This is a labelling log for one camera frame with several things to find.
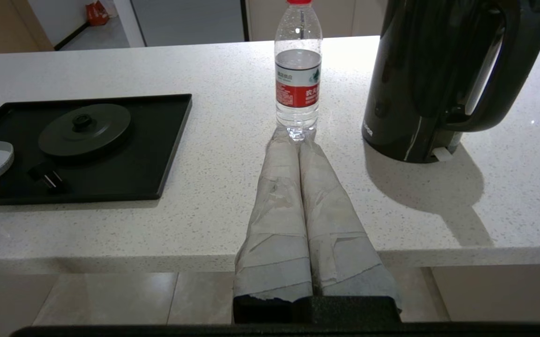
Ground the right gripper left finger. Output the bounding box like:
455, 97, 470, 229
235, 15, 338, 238
233, 129, 315, 323

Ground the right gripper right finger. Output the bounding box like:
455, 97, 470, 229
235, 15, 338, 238
298, 136, 401, 323

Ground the clear plastic water bottle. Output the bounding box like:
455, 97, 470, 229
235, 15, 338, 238
274, 0, 323, 142

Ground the black electric kettle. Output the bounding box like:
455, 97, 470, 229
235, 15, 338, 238
362, 0, 540, 164

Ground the black round kettle base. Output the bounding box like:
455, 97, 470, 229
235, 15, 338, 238
38, 103, 132, 158

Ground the black rectangular tray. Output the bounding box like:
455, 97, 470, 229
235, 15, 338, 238
0, 94, 193, 206

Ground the tall grey cabinet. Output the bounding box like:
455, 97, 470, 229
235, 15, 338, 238
129, 0, 247, 47

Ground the red bag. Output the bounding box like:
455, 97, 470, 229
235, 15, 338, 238
86, 1, 110, 27

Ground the brown wooden door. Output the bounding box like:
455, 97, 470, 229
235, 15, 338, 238
0, 0, 55, 55

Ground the black power cord with plug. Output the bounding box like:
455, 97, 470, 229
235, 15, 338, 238
27, 154, 67, 193

